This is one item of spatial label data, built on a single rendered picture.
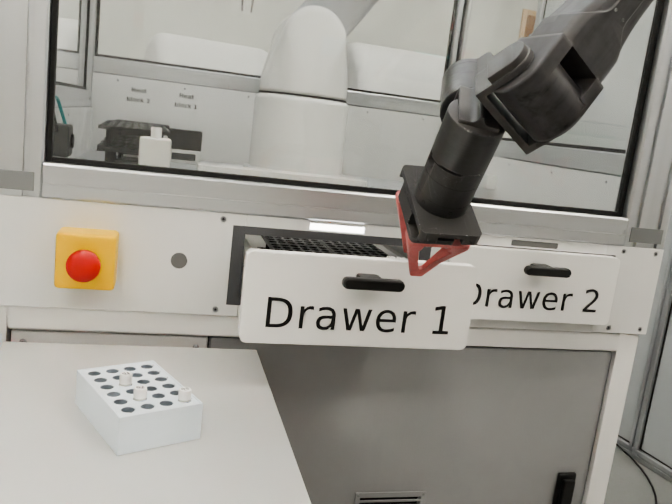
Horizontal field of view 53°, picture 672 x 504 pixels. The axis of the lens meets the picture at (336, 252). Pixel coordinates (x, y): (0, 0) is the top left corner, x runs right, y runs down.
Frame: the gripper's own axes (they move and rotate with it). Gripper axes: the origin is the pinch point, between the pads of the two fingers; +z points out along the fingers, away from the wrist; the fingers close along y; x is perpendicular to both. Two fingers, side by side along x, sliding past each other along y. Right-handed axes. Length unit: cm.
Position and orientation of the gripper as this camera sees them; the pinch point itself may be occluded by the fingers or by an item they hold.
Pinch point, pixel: (414, 258)
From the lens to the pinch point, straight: 76.2
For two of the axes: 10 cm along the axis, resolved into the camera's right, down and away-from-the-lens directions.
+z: -2.2, 6.8, 7.1
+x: -9.7, -0.6, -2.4
